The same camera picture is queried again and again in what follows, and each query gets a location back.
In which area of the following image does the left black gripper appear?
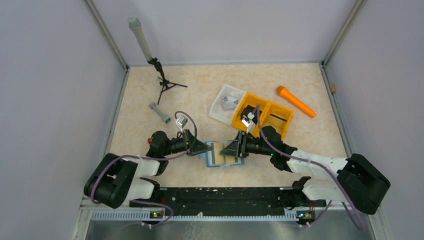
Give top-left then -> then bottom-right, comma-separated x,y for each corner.
162,128 -> 212,157

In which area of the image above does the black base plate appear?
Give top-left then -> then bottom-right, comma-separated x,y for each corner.
148,187 -> 327,217

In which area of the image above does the white plastic tray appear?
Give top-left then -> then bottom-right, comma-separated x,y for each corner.
208,84 -> 247,125

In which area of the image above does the grey tube on tripod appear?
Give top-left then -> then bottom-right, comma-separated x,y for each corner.
127,16 -> 153,64

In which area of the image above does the grey dumbbell-shaped part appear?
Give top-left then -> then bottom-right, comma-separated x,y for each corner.
149,102 -> 171,124

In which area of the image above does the silver foil packet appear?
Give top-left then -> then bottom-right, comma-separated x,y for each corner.
220,95 -> 240,111

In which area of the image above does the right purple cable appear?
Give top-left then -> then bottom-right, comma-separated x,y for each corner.
253,105 -> 368,232

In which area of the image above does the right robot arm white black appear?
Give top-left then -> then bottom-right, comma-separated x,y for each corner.
220,126 -> 391,215

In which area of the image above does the small brown wall knob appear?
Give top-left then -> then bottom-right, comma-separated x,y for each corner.
328,84 -> 337,94

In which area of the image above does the black mini tripod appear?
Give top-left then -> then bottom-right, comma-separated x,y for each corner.
147,57 -> 188,105

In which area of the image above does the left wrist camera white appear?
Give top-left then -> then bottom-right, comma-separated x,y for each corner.
175,115 -> 188,133

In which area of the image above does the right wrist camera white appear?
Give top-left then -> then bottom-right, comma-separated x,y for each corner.
241,112 -> 256,134

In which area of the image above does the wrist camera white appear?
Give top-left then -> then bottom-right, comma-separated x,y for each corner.
175,115 -> 188,133
241,112 -> 256,134

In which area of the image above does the blue card holder wallet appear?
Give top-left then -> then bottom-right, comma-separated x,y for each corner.
199,140 -> 245,168

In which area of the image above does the orange plastic cone handle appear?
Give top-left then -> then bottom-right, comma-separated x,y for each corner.
275,85 -> 316,118

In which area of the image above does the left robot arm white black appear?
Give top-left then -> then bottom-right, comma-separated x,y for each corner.
83,129 -> 212,209

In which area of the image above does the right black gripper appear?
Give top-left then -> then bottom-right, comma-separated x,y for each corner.
220,130 -> 274,158

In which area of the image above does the yellow two-compartment bin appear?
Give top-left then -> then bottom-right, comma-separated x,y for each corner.
231,92 -> 294,140

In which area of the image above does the black block in bin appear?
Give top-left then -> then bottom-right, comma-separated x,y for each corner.
240,105 -> 258,123

